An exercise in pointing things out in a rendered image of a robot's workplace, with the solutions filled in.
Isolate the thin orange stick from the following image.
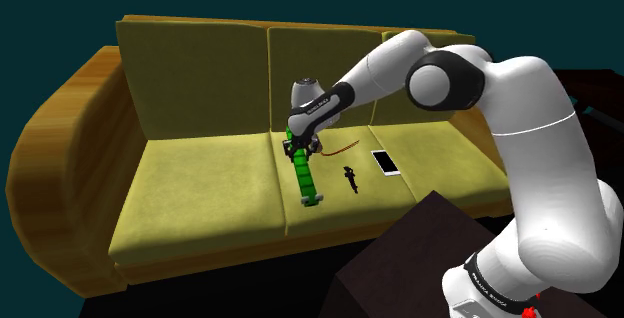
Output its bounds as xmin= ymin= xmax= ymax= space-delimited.
xmin=319 ymin=139 xmax=361 ymax=158

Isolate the small black figure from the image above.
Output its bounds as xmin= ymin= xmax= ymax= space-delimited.
xmin=342 ymin=165 xmax=360 ymax=195

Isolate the white phone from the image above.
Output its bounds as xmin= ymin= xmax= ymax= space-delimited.
xmin=370 ymin=149 xmax=402 ymax=178

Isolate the yellow-green sofa with wooden frame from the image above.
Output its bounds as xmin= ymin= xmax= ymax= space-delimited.
xmin=4 ymin=14 xmax=519 ymax=300

